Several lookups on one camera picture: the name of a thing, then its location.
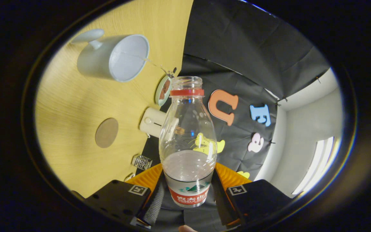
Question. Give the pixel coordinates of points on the white divided snack tray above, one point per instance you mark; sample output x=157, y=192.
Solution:
x=129, y=177

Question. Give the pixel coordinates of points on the white toaster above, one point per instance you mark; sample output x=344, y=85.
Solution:
x=151, y=122

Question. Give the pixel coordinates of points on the pale green plate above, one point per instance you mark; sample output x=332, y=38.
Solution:
x=158, y=96

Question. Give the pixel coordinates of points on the white cup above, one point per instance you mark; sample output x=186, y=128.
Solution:
x=95, y=61

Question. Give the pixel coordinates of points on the clear plastic juice bottle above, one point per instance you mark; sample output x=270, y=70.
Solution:
x=188, y=129

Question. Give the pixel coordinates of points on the wooden table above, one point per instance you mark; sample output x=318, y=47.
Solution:
x=76, y=106

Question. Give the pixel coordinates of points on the brown food pieces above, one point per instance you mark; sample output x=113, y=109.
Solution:
x=165, y=89

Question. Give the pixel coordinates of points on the round brown coaster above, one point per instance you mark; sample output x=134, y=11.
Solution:
x=106, y=132

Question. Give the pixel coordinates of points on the large ceiling light panel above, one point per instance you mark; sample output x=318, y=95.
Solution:
x=317, y=164

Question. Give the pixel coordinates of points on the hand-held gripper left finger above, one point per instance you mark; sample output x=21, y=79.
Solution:
x=114, y=199

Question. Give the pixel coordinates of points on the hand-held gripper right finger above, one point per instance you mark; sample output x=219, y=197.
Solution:
x=256, y=199

